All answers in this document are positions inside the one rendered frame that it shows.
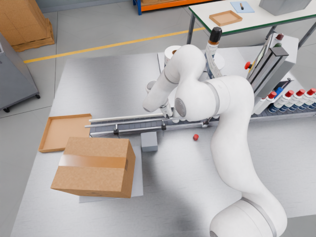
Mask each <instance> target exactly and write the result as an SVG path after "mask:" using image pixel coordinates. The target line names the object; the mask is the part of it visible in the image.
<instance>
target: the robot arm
mask: <svg viewBox="0 0 316 237"><path fill-rule="evenodd" d="M205 65H206V59H205V56H204V54H203V53H202V51H201V50H200V49H199V48H197V47H196V46H194V45H190V44H188V45H184V46H182V47H180V48H179V49H178V50H177V51H176V52H175V53H174V55H173V56H172V58H171V59H170V61H169V62H168V63H167V65H166V66H165V68H164V69H163V71H162V72H161V74H160V76H159V77H158V79H157V80H156V79H154V80H151V81H149V82H148V83H147V84H146V87H145V89H146V91H147V93H148V95H147V96H146V98H145V100H144V101H143V104H142V106H143V108H144V110H146V111H147V112H154V111H156V110H157V109H158V108H160V110H161V112H162V113H163V115H164V117H165V118H166V116H167V118H168V119H169V118H171V117H173V116H172V111H171V106H170V103H169V100H168V96H169V95H170V93H171V92H172V91H173V90H174V89H175V88H176V87H177V86H178V87H177V90H176V93H175V98H174V105H175V109H176V111H177V112H178V114H179V115H180V116H181V117H182V118H184V119H186V120H189V121H200V120H203V119H207V118H209V117H212V116H215V115H218V114H219V115H220V119H219V123H218V126H217V128H216V130H215V132H214V134H213V136H212V139H211V143H210V148H211V153H212V157H213V161H214V164H215V167H216V170H217V172H218V174H219V176H220V178H221V179H222V180H223V182H224V183H225V184H227V185H228V186H229V187H231V188H233V189H235V190H238V191H241V192H242V197H241V199H240V200H238V201H237V202H235V203H233V204H231V205H230V206H228V207H226V208H225V209H223V210H222V211H220V212H219V213H217V214H216V215H215V216H214V217H213V219H212V221H211V223H210V229H209V232H210V237H279V236H281V235H282V234H283V232H284V231H285V229H286V226H287V216H286V213H285V210H284V208H283V207H282V205H281V204H280V202H279V201H278V200H277V199H276V197H275V196H274V195H273V194H272V193H271V192H270V191H269V190H268V189H267V188H266V187H265V186H264V184H263V183H262V182H261V180H260V179H259V178H258V176H257V174H256V171H255V169H254V167H253V162H252V159H251V155H250V151H249V148H248V143H247V129H248V124H249V121H250V117H251V114H252V111H253V107H254V93H253V88H252V86H251V85H250V83H249V82H248V81H247V80H246V79H245V78H243V77H241V76H238V75H227V76H223V77H218V78H214V79H210V80H206V81H202V82H199V81H198V79H199V78H200V76H201V74H202V73H203V71H204V69H205Z"/></svg>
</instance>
